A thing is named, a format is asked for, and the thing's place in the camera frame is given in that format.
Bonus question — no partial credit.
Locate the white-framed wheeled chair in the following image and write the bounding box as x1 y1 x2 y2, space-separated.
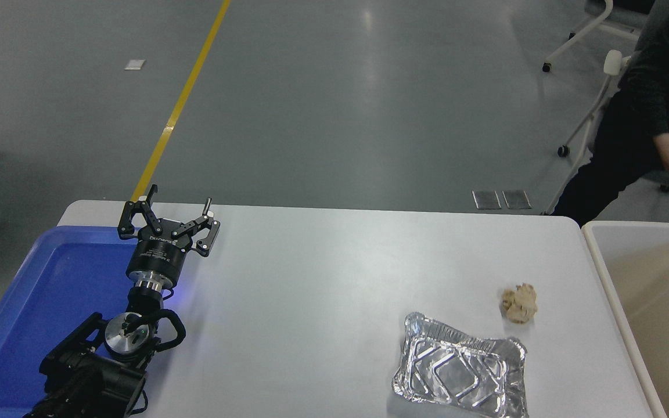
546 51 625 215

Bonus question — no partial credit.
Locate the blue plastic tray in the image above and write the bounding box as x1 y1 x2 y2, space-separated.
0 226 141 414

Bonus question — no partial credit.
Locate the white chair with grey seat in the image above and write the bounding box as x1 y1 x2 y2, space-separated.
542 0 657 73

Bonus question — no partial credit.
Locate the person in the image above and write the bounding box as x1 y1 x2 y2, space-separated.
544 0 669 227

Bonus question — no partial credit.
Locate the metal floor plate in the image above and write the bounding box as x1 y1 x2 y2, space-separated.
502 190 532 210
473 190 501 210

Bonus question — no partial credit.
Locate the large pale bin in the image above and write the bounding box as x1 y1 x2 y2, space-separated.
582 221 669 418

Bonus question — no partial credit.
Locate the silver foil tray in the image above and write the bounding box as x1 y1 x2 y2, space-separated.
393 312 530 418

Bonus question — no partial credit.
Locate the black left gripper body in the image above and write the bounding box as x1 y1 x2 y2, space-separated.
126 224 194 286

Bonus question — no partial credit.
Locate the crumpled tan paper ball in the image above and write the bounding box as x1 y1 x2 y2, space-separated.
500 283 538 325

